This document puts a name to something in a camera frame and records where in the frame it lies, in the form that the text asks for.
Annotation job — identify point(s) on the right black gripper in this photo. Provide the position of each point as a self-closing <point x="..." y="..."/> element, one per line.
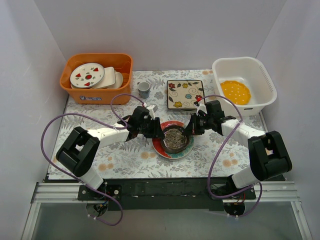
<point x="195" y="125"/>

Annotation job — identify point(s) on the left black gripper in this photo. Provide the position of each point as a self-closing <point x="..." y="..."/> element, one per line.
<point x="152" y="127"/>

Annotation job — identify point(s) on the clear pinkish glass plate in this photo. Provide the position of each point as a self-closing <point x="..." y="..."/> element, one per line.
<point x="174" y="141"/>

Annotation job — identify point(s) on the yellow dotted scalloped plate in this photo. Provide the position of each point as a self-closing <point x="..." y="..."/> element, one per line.
<point x="236" y="91"/>

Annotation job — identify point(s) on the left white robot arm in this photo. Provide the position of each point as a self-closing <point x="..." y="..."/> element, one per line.
<point x="78" y="151"/>

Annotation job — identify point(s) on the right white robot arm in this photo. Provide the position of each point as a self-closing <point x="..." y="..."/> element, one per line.
<point x="268" y="156"/>

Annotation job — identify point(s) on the white plastic bin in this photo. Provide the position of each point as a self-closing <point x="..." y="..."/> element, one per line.
<point x="253" y="74"/>

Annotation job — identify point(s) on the orange plastic bin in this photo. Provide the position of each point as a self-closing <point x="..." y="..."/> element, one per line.
<point x="121" y="62"/>

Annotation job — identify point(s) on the large red teal plate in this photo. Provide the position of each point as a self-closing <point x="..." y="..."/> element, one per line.
<point x="173" y="156"/>

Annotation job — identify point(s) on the dark plate under square plate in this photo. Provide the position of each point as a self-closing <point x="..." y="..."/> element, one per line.
<point x="188" y="110"/>

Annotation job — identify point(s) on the square floral plate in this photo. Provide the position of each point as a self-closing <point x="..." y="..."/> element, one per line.
<point x="181" y="94"/>

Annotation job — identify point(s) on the small grey white cup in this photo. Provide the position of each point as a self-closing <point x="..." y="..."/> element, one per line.
<point x="143" y="89"/>

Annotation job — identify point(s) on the small cream plate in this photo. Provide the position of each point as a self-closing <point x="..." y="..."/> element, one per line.
<point x="118" y="81"/>

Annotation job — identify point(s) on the cream rectangular plate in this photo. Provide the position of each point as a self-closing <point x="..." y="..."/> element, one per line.
<point x="108" y="80"/>

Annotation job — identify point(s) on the round watermelon pattern plate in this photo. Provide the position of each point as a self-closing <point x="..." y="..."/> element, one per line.
<point x="87" y="76"/>

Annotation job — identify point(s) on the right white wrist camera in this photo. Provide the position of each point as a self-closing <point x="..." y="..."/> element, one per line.
<point x="201" y="109"/>

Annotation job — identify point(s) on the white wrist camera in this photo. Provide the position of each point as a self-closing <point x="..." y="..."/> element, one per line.
<point x="151" y="108"/>
<point x="201" y="109"/>

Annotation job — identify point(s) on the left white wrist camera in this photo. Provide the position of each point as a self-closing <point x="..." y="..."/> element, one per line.
<point x="151" y="108"/>

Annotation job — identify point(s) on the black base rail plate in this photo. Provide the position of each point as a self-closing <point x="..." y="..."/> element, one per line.
<point x="193" y="193"/>

